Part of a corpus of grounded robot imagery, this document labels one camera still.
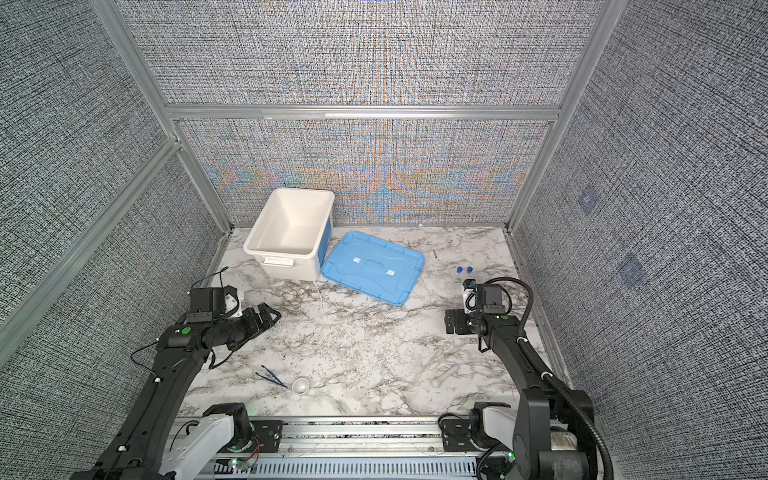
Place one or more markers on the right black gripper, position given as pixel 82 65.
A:
pixel 462 326

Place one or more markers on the aluminium front rail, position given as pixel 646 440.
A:
pixel 362 437

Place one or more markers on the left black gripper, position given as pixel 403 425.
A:
pixel 257 325

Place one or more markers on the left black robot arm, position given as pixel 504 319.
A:
pixel 139 450

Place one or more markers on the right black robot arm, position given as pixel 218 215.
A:
pixel 551 433

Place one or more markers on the blue plastic lid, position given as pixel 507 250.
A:
pixel 374 267

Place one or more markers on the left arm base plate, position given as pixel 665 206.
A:
pixel 263 436

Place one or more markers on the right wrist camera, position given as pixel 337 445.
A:
pixel 486 298

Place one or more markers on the small clear round dish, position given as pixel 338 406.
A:
pixel 301 386

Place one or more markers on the blue tweezers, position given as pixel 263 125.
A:
pixel 271 377

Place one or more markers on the white plastic bin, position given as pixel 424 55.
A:
pixel 290 237

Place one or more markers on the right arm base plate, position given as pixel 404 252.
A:
pixel 462 435

